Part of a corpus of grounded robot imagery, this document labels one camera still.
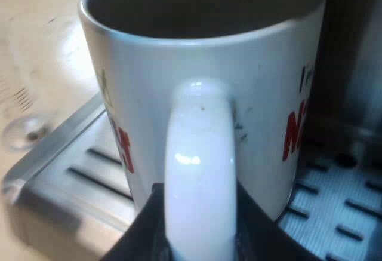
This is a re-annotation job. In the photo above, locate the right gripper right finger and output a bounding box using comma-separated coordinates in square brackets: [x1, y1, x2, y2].
[232, 178, 322, 261]

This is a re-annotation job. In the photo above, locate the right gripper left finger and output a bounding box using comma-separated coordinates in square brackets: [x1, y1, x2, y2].
[104, 183, 177, 261]

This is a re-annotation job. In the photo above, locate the white mug with red print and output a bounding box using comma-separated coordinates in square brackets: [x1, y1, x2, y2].
[78, 0, 326, 261]

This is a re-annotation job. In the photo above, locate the clear measuring glass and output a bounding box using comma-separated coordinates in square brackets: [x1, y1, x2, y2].
[0, 16, 90, 152]

